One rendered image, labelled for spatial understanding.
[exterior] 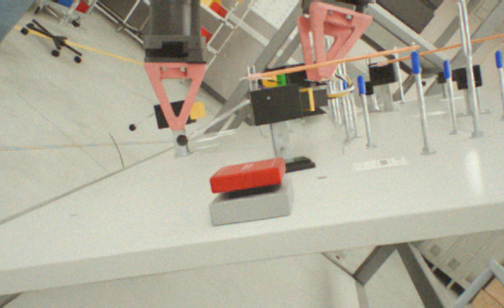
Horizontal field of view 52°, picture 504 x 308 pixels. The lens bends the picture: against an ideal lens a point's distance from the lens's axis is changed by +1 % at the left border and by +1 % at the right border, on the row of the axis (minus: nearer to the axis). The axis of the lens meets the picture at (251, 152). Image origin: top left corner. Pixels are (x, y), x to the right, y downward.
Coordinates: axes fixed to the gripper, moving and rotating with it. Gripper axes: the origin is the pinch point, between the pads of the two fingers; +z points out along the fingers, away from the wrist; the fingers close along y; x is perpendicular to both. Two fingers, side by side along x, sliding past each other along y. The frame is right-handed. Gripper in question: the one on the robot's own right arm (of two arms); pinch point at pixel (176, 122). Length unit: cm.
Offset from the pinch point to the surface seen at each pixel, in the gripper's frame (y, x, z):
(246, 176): -24.9, -5.3, 3.0
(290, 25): 90, -31, -26
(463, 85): 12.0, -40.9, -4.8
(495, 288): 604, -422, 251
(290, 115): -2.0, -12.8, -0.8
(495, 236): 592, -412, 173
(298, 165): -7.7, -12.6, 4.3
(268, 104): -2.0, -10.3, -2.0
